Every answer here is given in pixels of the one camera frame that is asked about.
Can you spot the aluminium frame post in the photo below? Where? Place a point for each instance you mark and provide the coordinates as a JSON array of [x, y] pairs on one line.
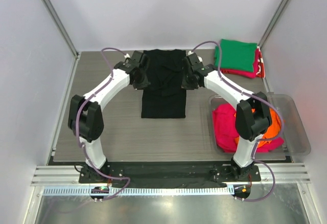
[[60, 27], [273, 22]]

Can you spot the orange crumpled t shirt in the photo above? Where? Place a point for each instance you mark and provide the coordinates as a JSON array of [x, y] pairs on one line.
[[273, 130]]

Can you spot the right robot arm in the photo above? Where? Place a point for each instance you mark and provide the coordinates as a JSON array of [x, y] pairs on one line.
[[253, 117]]

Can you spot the right aluminium frame post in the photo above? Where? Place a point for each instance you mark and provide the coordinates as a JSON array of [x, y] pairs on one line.
[[273, 22]]

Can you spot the clear plastic bin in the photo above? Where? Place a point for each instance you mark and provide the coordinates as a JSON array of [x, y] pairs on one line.
[[296, 142]]

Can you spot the aluminium front rail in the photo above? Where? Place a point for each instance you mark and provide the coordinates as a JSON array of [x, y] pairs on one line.
[[284, 173]]

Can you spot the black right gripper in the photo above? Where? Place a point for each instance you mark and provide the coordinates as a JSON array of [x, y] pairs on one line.
[[186, 86]]

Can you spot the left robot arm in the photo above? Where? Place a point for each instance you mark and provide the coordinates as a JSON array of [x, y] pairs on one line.
[[86, 112]]

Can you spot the black t shirt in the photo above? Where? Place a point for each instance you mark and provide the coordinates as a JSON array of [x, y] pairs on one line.
[[164, 98]]

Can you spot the left aluminium frame post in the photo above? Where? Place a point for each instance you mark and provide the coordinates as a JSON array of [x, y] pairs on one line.
[[60, 27]]

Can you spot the green folded t shirt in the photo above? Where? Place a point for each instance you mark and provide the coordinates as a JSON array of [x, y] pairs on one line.
[[236, 55]]

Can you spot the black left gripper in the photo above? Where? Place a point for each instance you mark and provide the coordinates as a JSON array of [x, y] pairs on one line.
[[144, 84]]

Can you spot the pink folded t shirt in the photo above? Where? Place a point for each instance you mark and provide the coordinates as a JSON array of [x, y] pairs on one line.
[[247, 72]]

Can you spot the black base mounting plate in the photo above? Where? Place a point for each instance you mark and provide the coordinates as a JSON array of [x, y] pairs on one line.
[[166, 175]]

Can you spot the pink crumpled t shirt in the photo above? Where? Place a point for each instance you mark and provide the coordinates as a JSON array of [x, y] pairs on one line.
[[227, 138]]

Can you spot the white slotted cable duct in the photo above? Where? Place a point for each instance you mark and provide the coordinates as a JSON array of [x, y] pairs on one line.
[[105, 191]]

